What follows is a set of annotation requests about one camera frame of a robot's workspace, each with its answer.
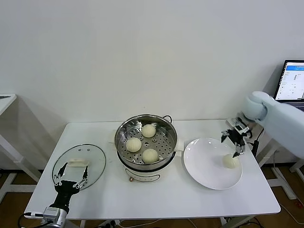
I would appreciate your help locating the white side table with tool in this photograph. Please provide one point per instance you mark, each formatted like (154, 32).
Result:
(9, 102)

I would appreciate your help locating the white power strip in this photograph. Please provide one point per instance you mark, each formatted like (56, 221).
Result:
(111, 223)

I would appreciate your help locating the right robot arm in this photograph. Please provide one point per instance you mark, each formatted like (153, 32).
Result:
(280, 116)

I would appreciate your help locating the stainless steel steamer basket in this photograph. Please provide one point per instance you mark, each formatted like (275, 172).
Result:
(164, 152)

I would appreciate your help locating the white steamed baozi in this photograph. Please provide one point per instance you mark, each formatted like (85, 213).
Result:
(133, 145)
(230, 162)
(148, 130)
(150, 156)

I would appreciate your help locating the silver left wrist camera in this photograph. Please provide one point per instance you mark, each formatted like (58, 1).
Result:
(52, 212)

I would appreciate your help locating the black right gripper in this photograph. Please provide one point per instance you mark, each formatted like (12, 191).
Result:
(236, 137)

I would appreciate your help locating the white side table with laptop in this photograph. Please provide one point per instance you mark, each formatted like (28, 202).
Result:
(267, 158)

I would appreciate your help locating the white electric cooker base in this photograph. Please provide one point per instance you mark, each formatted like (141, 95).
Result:
(142, 177)

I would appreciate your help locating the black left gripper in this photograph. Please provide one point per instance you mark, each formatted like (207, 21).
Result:
(65, 191)

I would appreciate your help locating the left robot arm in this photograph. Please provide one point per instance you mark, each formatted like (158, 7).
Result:
(62, 217)

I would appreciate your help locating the grey open laptop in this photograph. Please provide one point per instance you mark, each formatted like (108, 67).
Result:
(292, 80)

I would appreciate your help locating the white round plate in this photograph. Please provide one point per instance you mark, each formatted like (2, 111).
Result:
(197, 166)

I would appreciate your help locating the thin pen-like tool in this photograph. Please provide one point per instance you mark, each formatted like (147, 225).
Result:
(4, 96)

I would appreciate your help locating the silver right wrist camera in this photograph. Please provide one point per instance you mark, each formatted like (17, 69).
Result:
(237, 126)

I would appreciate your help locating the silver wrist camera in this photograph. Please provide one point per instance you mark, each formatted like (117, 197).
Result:
(237, 126)
(52, 212)

